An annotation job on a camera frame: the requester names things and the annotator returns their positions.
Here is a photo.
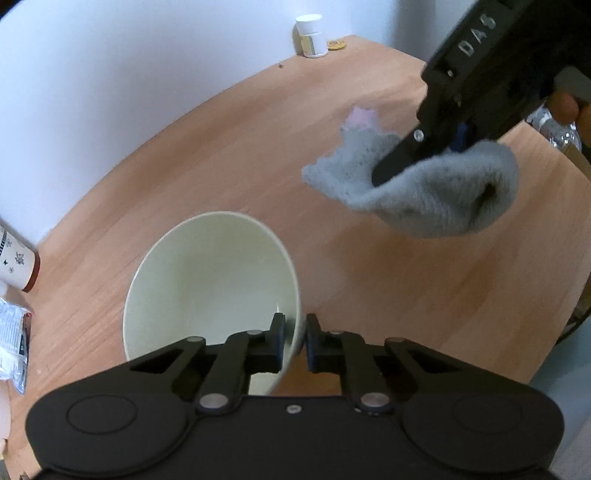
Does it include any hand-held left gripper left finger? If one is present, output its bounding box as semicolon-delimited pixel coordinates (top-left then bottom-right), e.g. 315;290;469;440
129;313;287;415

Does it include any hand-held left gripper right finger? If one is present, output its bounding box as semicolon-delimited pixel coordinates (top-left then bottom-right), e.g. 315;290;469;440
305;314;463;417

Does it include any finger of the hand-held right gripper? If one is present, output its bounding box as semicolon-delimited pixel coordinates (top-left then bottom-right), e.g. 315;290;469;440
370;119;472;188

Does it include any grey cloth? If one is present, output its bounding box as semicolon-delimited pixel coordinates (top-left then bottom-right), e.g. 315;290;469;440
301;106;520;239

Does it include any cream bowl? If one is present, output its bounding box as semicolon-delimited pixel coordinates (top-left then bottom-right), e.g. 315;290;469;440
122;211;304;398

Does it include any person's right hand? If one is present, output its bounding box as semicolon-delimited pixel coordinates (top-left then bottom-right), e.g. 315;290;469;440
550;91;581;123

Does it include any clear plastic bottle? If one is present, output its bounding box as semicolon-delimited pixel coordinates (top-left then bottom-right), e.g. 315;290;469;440
526;99;584;154

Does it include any white lidded jar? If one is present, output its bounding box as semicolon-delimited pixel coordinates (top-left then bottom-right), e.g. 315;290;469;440
295;14;328;59

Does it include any silver foil packet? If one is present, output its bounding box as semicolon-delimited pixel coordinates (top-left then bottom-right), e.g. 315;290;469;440
0;298;34;396

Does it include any white patterned cup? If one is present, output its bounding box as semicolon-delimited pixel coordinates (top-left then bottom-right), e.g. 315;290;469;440
0;217;42;293

